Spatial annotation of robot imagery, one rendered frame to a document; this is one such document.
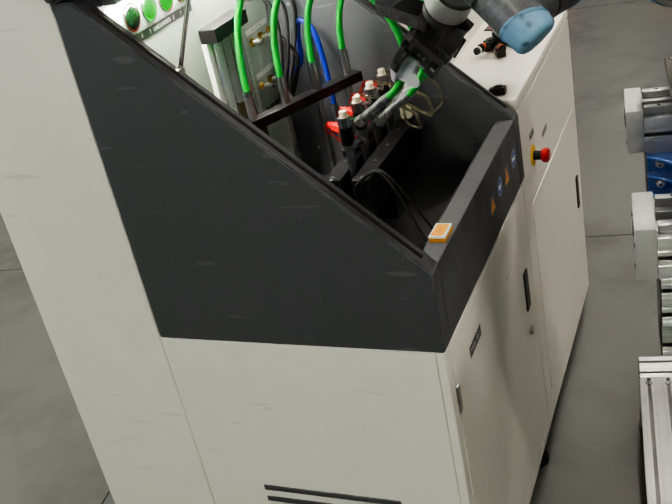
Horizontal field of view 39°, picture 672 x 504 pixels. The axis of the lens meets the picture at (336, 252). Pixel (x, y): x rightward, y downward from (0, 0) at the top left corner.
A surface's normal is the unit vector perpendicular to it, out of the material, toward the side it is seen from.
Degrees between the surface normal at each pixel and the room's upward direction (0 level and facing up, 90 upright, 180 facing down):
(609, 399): 0
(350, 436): 90
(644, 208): 0
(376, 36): 90
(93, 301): 90
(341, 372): 90
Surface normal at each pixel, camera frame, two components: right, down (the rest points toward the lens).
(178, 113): -0.35, 0.50
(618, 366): -0.19, -0.87
